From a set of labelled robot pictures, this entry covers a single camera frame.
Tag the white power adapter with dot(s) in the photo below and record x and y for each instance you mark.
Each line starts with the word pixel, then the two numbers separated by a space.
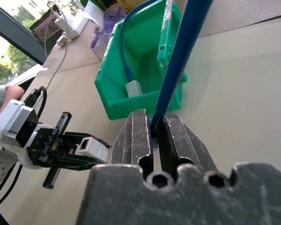
pixel 72 24

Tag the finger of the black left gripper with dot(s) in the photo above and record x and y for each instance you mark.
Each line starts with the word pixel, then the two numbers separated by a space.
pixel 70 161
pixel 72 138

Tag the dark framed screen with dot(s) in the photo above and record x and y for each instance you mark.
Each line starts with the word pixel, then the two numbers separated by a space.
pixel 45 25

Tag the green plastic bin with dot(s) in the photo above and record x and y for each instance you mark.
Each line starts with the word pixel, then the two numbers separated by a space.
pixel 112 77

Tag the white coupler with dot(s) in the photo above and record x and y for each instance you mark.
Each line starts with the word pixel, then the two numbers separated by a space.
pixel 133 89
pixel 94 148

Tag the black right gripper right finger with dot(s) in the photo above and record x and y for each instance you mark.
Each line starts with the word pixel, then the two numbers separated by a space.
pixel 187 143

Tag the purple plastic bag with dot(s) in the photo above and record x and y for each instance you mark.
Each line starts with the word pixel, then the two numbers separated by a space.
pixel 103 35

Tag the small white round device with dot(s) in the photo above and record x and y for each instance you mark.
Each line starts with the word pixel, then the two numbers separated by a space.
pixel 61 40

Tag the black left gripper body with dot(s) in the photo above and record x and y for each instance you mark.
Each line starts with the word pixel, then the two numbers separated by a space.
pixel 50 143

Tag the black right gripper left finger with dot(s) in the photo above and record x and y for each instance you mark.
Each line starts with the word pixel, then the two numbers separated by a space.
pixel 135 136

